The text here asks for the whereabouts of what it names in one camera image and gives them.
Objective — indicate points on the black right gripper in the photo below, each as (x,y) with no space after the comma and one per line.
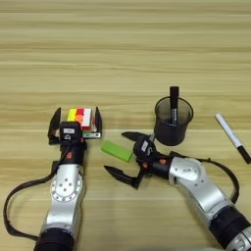
(160,166)

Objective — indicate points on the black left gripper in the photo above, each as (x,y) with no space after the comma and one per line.
(73,152)

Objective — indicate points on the multicolour puzzle cube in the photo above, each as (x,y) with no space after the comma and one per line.
(81,116)

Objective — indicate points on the green rectangular block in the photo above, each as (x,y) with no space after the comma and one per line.
(117,151)

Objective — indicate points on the white marker black cap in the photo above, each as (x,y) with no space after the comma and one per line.
(230,132)

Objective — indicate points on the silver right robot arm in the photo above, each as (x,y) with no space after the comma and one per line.
(192,183)

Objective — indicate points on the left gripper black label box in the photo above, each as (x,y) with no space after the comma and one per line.
(70,131)

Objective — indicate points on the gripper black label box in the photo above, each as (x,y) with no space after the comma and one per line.
(70,131)
(144,147)

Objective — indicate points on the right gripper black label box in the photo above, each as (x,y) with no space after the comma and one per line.
(144,147)

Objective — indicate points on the black mesh pen cup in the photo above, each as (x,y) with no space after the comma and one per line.
(171,134)

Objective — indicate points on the black marker pen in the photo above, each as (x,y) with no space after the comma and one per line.
(174,101)

